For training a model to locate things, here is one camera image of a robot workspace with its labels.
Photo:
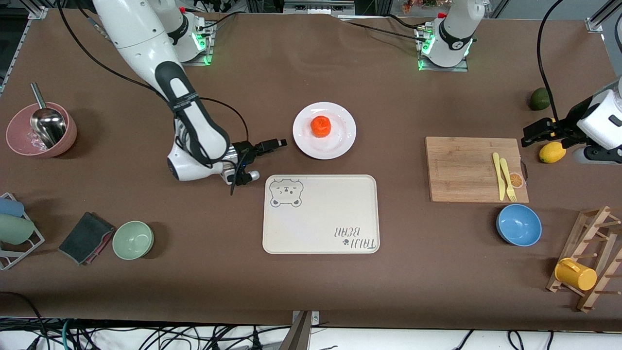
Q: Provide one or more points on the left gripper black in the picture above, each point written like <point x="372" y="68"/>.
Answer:
<point x="567" y="123"/>

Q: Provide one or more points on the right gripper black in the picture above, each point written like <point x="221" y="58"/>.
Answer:
<point x="249" y="149"/>

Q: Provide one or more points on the orange fruit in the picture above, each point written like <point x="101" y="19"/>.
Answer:
<point x="321" y="126"/>

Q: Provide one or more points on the white round plate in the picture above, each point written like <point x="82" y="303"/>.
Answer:
<point x="340" y="141"/>

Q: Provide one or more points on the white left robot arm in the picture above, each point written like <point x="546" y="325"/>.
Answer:
<point x="454" y="34"/>

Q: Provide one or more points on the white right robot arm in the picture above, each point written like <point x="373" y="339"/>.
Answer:
<point x="146" y="48"/>

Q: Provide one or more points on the yellow lemon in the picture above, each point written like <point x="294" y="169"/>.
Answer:
<point x="552" y="152"/>

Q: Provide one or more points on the green avocado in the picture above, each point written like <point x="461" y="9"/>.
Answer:
<point x="539" y="98"/>

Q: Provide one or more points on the dried orange slice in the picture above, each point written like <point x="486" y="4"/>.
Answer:
<point x="516" y="180"/>

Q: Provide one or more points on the yellow plastic fork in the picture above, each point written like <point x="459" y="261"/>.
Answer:
<point x="507" y="180"/>

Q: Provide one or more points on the yellow plastic knife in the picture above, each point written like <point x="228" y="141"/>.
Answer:
<point x="498" y="177"/>

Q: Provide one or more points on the cream bear print tray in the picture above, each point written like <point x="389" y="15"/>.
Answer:
<point x="320" y="216"/>

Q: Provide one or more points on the wooden cutting board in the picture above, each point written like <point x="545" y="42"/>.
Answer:
<point x="457" y="170"/>

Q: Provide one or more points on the blue bowl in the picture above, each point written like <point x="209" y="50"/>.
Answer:
<point x="519" y="225"/>

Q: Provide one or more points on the wooden peg rack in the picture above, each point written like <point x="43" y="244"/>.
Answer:
<point x="600" y="243"/>

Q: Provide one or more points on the yellow cup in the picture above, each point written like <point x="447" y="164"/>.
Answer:
<point x="576" y="274"/>

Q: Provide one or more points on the pale green bowl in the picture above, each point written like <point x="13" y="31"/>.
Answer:
<point x="132" y="239"/>

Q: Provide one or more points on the dark grey folded cloth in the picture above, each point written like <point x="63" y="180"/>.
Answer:
<point x="85" y="238"/>

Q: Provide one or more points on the metal scoop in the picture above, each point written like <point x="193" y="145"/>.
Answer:
<point x="47" y="125"/>

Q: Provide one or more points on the clear ice cubes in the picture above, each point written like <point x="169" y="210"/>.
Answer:
<point x="35" y="142"/>

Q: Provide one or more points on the pink bowl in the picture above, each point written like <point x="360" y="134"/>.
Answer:
<point x="17" y="131"/>

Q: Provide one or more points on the pale blue cup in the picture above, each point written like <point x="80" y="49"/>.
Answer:
<point x="10" y="207"/>

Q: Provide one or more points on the pale green cup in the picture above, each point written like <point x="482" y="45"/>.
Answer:
<point x="14" y="229"/>

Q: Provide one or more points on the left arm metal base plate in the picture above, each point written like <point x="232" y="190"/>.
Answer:
<point x="464" y="65"/>

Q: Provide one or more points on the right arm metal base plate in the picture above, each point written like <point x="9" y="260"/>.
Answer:
<point x="206" y="48"/>

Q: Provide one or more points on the aluminium profile rail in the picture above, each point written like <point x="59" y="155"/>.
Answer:
<point x="36" y="10"/>
<point x="602" y="19"/>

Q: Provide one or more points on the aluminium frame with sockets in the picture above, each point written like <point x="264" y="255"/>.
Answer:
<point x="316" y="6"/>

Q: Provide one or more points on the metal table edge bracket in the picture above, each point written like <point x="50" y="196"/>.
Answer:
<point x="301" y="333"/>

